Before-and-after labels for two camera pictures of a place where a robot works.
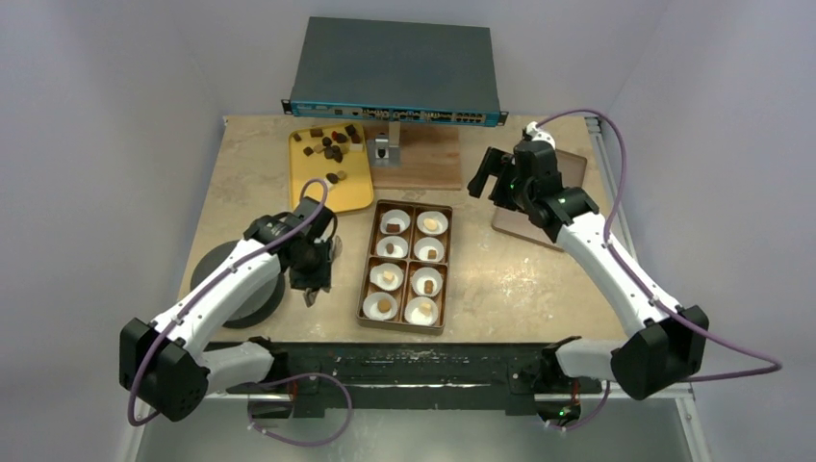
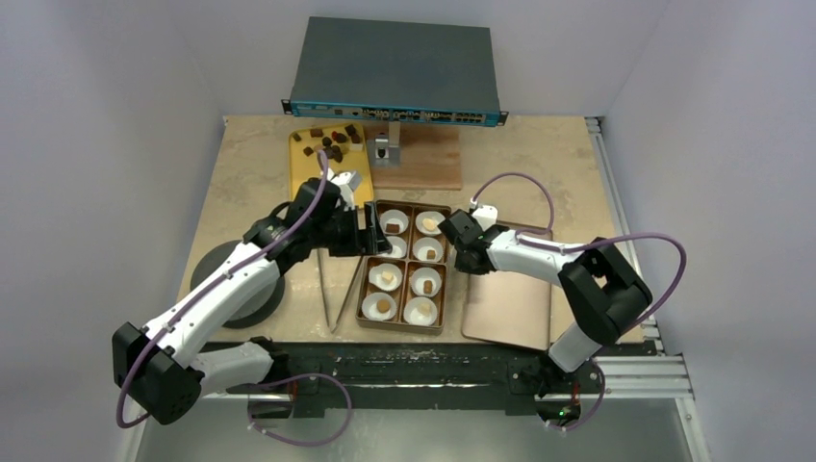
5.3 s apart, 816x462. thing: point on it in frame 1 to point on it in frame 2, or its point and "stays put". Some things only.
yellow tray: (335, 155) stays put
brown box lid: (572, 164) to (508, 308)
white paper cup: (399, 244) stays put
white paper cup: (376, 276) stays put
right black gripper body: (499, 172) to (459, 231)
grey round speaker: (255, 309) stays put
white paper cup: (424, 244) stays put
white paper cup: (371, 310) stays put
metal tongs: (311, 295) to (333, 328)
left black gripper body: (314, 269) to (343, 239)
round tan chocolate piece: (384, 305) stays put
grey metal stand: (385, 150) stays put
